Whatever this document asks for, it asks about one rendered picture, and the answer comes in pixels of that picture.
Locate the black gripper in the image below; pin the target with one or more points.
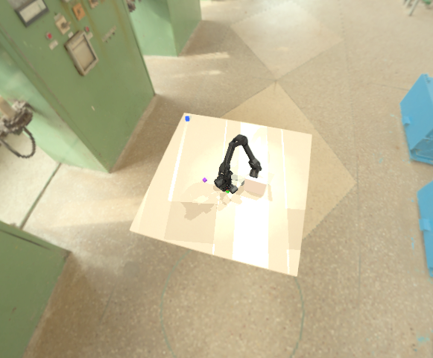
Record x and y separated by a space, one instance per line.
232 188

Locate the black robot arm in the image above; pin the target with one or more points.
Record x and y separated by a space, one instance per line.
225 165

